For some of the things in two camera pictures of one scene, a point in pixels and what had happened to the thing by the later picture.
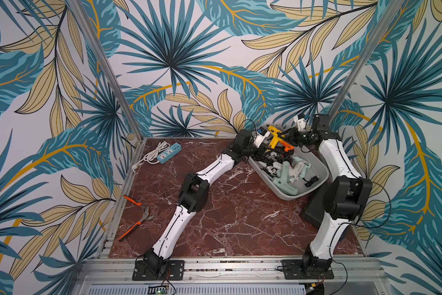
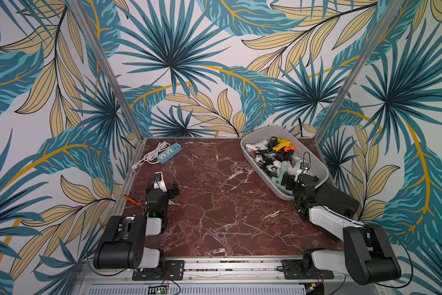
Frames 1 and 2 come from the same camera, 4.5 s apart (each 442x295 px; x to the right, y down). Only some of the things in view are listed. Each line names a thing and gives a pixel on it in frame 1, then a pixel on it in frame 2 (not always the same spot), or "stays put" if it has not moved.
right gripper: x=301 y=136 to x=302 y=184
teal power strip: x=174 y=150 stays put
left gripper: x=261 y=150 to x=171 y=194
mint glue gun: x=282 y=182 stays put
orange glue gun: x=287 y=146 stays put
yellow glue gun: x=276 y=137 to x=283 y=143
